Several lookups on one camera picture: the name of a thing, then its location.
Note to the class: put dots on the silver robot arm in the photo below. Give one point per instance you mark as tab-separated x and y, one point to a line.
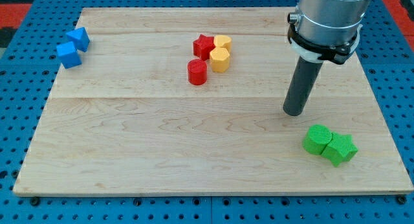
328	22

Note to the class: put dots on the red star block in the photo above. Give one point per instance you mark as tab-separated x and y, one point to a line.
202	47

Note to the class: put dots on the green star block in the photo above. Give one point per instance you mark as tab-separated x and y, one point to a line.
340	149

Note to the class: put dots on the red cylinder block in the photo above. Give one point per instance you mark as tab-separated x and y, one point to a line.
197	72

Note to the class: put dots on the wooden board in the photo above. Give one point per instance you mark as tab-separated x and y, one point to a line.
127	122

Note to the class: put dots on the yellow hexagon block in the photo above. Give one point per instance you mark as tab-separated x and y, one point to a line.
219	60

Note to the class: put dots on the yellow rounded block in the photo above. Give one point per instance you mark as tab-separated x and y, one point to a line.
223	41

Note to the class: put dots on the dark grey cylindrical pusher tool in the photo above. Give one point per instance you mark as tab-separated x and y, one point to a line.
303	79

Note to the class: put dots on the green cylinder block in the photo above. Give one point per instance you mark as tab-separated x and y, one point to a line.
316	139

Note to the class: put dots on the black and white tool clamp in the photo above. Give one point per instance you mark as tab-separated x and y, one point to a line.
315	53

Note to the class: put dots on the blue triangular block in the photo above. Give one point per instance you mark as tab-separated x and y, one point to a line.
80	38

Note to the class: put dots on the blue cube block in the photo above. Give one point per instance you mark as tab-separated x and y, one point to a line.
68	55

